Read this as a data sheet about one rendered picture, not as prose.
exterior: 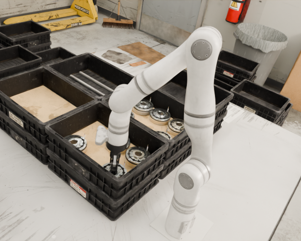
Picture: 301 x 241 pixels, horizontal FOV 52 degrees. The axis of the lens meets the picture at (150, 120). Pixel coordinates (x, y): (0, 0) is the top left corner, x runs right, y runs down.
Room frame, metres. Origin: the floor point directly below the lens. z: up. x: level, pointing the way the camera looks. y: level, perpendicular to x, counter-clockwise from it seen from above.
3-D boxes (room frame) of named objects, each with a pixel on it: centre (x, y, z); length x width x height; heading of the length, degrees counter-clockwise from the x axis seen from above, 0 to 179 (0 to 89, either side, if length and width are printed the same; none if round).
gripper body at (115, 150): (0.84, 0.10, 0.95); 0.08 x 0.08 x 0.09
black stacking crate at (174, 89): (1.44, -0.16, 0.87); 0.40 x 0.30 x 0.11; 58
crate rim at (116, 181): (0.93, 0.15, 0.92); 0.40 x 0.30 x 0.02; 58
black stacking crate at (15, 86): (1.14, 0.49, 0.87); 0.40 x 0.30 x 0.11; 58
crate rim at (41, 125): (1.14, 0.49, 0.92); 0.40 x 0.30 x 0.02; 58
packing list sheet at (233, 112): (1.69, -0.38, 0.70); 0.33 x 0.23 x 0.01; 59
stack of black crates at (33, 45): (2.54, 1.25, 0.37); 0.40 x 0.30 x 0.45; 149
